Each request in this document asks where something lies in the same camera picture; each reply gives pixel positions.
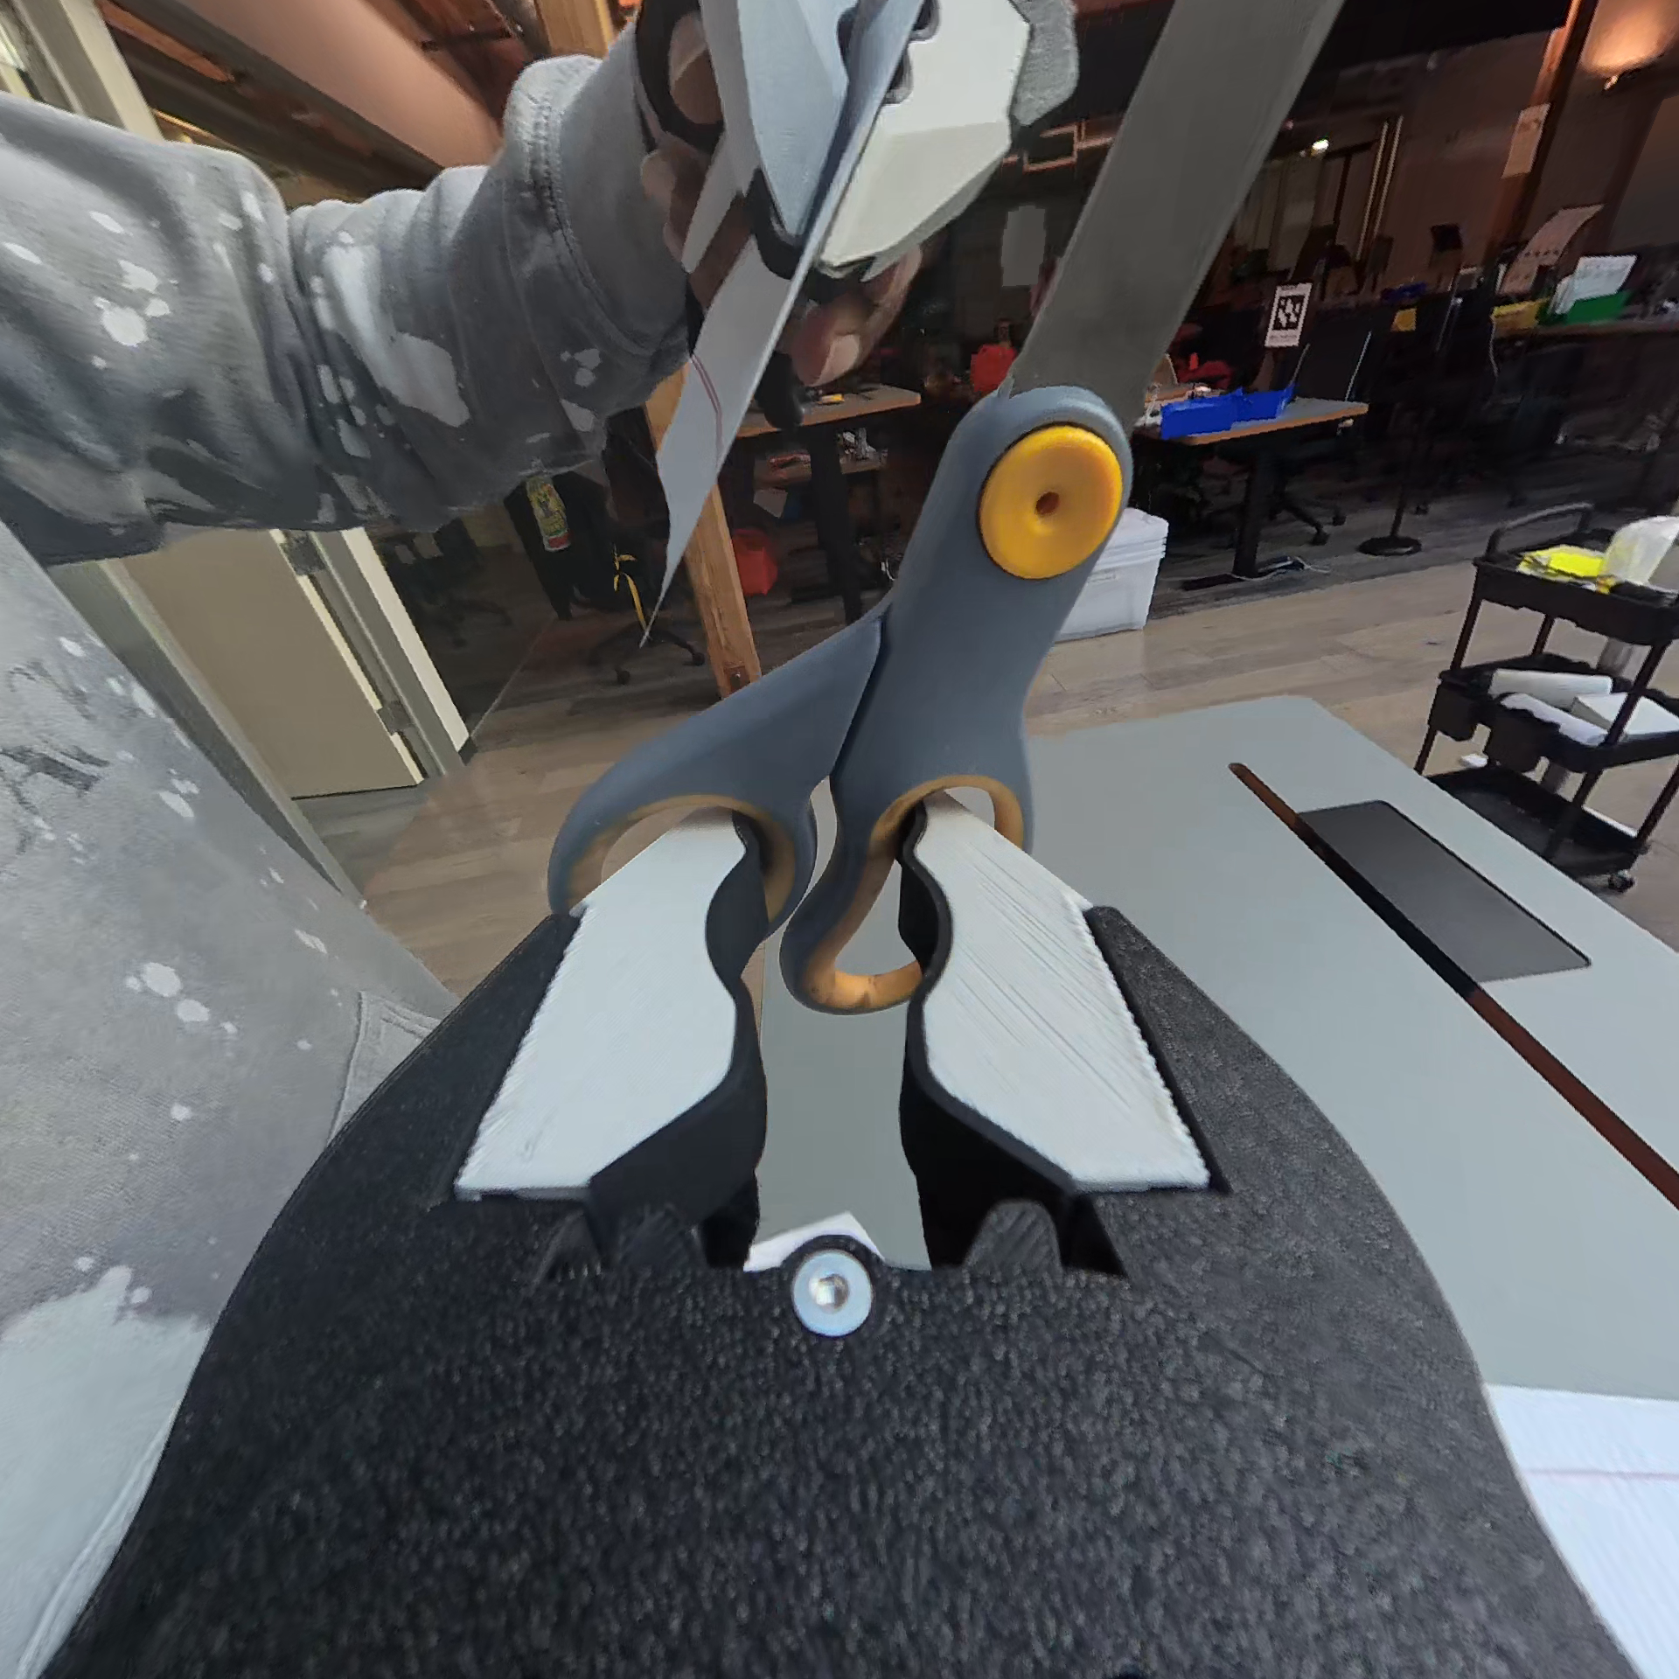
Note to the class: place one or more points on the black utility cart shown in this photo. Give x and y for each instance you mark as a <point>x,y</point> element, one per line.
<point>1464,709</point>

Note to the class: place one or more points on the translucent plastic bag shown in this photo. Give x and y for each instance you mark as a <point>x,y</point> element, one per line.
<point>1646,551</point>

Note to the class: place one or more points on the grey desk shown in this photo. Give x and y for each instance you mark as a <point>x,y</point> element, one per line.
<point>1312,1117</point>

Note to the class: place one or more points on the stack of lined paper sheets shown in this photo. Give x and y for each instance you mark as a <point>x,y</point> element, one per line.
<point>1600,1536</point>

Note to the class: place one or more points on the black round-base stand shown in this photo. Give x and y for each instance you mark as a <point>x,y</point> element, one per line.
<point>1390,545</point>

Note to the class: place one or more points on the beige door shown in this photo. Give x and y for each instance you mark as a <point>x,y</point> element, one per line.
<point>263,657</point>

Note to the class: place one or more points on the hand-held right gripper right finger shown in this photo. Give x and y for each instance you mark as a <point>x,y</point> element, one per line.
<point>1051,1037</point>

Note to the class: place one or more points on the person's left hand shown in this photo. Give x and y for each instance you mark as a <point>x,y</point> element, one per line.
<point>853,329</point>

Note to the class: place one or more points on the red container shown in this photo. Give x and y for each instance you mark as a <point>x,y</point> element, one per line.
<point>753,563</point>

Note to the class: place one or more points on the background work table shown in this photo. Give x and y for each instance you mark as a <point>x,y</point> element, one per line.
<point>867,401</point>
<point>1326,415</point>

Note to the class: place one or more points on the grey scissors orange pivot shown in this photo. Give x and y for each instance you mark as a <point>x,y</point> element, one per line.
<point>945,657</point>

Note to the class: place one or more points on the person's grey sweatshirt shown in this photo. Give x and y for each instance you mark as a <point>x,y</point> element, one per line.
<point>159,1051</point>

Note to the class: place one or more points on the white lined paper sheet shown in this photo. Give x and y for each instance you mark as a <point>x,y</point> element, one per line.
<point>697,433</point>

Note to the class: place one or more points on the yellow packet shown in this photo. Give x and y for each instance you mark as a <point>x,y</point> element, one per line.
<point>1568,565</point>

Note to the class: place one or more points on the wooden pillar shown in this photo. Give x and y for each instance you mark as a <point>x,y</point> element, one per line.
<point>725,591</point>

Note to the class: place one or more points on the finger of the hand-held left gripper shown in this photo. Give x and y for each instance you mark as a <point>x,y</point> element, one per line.
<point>775,93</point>
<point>945,131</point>

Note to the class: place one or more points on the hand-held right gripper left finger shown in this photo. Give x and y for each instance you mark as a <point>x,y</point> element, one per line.
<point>617,1037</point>

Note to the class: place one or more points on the person's left forearm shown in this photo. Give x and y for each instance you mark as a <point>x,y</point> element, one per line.
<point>329,341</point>

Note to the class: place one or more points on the green bin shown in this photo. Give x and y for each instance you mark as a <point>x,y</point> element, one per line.
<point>1594,309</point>

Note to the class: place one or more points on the cut lined paper piece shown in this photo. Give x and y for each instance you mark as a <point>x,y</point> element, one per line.
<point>801,1247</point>

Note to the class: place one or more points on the white plastic bin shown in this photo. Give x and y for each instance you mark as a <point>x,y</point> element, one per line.
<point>1117,579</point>

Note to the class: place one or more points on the black white marker sign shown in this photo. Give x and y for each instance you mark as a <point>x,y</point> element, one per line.
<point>1290,315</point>

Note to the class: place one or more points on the blue parts bin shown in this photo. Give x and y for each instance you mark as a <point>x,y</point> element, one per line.
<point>1200,417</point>
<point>1266,405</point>

